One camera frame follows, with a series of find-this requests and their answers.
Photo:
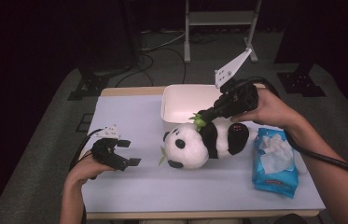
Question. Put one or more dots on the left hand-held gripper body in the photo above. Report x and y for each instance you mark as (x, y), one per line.
(104, 151)

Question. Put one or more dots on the panda plush toy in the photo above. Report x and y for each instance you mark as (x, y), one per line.
(187, 146)

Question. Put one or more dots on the black stand base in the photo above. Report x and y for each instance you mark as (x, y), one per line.
(89, 85)
(302, 84)

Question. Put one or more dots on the pale lavender table mat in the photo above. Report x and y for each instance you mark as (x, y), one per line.
(125, 118)

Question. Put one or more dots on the white metal stand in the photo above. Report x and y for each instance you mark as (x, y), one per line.
(218, 18)

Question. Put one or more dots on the person's left hand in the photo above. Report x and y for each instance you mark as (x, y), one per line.
(84, 171)

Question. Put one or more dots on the wooden table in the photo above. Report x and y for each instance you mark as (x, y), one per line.
(131, 90)

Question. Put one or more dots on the white plastic storage bin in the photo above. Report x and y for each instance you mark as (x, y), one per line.
(181, 102)

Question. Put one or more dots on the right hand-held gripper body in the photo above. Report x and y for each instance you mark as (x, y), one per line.
(241, 98)

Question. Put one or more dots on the dark round object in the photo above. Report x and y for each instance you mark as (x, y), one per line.
(288, 218)

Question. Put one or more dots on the blue wet wipes packet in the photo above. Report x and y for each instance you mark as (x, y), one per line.
(271, 183)

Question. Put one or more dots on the black floor socket frame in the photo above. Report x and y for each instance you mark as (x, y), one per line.
(84, 122)

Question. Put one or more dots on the person's right hand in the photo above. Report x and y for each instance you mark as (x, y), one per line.
(271, 110)

